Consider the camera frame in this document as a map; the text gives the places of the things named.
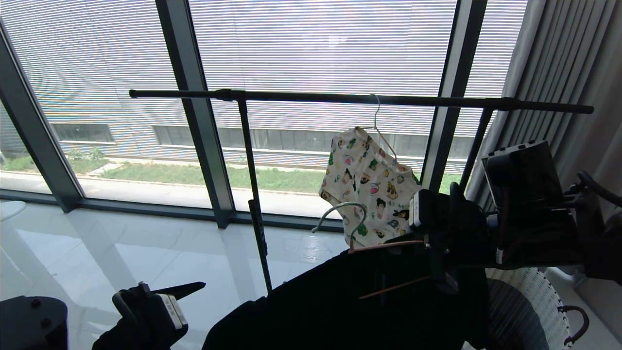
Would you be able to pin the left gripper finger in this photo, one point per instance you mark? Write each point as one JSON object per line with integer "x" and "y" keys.
{"x": 184, "y": 290}

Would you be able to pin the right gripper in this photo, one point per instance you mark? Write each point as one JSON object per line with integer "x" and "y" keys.
{"x": 486, "y": 253}

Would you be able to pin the cream printed garment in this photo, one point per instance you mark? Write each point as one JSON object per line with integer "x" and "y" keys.
{"x": 369, "y": 194}

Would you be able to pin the pink clothes hanger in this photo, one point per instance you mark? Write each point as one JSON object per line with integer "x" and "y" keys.
{"x": 376, "y": 109}
{"x": 359, "y": 214}

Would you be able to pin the black garment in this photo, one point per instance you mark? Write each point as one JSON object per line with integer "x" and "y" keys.
{"x": 340, "y": 311}

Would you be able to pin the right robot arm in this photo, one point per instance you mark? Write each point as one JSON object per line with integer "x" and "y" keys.
{"x": 534, "y": 194}

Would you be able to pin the white laundry basket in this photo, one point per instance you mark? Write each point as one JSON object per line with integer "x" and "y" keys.
{"x": 529, "y": 311}

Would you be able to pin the black clothes rack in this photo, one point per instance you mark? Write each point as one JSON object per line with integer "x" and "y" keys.
{"x": 340, "y": 98}

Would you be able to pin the white round-based stand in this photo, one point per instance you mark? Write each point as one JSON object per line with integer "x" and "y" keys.
{"x": 9, "y": 209}

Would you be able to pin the brown curtain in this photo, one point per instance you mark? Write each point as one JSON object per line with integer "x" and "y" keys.
{"x": 559, "y": 73}

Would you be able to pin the window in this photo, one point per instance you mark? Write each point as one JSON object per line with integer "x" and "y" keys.
{"x": 194, "y": 58}

